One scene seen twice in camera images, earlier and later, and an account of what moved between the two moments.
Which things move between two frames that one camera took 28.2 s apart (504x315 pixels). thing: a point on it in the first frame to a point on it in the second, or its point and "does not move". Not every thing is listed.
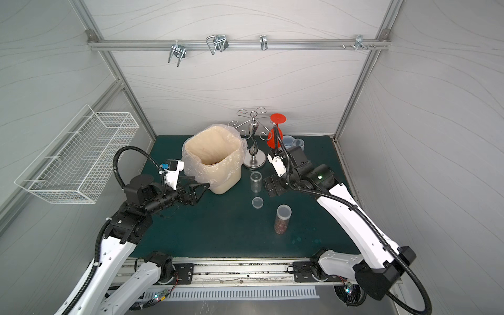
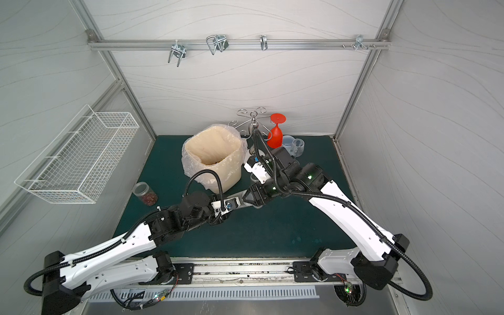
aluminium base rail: (228, 272) does not move
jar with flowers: (283, 213) to (243, 201)
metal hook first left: (178, 50) does not move
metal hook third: (264, 42) does not move
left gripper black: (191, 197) to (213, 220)
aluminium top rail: (221, 44) does not move
